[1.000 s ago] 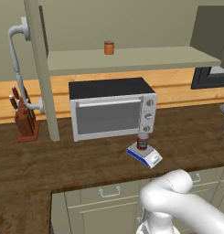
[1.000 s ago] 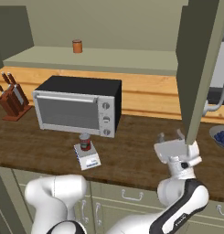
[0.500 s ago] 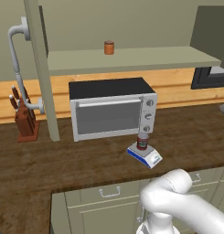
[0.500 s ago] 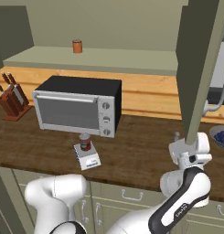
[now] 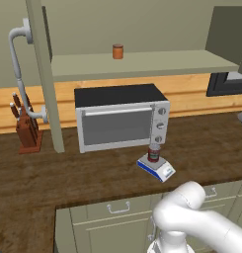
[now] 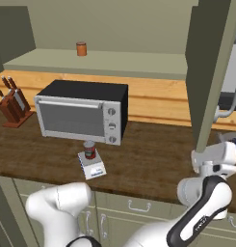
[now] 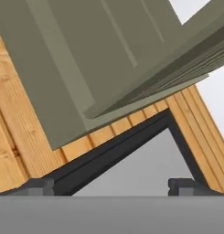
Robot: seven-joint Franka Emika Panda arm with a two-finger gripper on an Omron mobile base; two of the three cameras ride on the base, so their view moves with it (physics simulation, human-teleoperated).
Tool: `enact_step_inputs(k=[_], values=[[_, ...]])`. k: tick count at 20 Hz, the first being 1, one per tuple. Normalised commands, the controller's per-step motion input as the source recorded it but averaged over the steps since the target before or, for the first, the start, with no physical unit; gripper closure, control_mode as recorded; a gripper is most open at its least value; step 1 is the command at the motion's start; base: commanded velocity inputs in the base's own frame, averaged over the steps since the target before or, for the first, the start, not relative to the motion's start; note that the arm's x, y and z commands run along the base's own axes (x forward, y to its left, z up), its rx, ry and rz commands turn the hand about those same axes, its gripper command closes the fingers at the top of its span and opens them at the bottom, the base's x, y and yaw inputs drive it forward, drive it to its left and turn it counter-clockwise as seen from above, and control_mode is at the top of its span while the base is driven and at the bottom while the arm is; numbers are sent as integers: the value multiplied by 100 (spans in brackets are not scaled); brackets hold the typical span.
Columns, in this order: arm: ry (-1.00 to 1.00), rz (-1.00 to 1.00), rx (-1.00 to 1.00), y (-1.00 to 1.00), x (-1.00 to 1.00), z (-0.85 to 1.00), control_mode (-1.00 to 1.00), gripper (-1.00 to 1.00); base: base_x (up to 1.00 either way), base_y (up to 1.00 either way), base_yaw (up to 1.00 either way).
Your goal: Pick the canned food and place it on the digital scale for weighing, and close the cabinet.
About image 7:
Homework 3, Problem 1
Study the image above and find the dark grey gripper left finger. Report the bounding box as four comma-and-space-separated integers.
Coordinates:
0, 177, 55, 197

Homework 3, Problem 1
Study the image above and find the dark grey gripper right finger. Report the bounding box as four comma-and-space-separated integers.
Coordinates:
167, 177, 224, 197

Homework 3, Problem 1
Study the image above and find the black cabinet plinth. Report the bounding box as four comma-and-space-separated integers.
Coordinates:
42, 109, 209, 197

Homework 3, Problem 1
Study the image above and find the olive green cabinet door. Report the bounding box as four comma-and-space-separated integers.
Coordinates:
83, 0, 224, 120

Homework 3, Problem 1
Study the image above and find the olive green cabinet front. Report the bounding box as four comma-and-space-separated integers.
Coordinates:
0, 0, 210, 151

